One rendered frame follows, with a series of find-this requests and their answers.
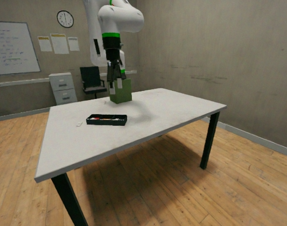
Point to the dark grey three-compartment bin rack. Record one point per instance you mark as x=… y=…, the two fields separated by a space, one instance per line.
x=107 y=120

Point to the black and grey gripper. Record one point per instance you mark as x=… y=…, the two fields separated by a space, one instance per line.
x=113 y=67

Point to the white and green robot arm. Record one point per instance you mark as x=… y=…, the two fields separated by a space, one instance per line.
x=106 y=19

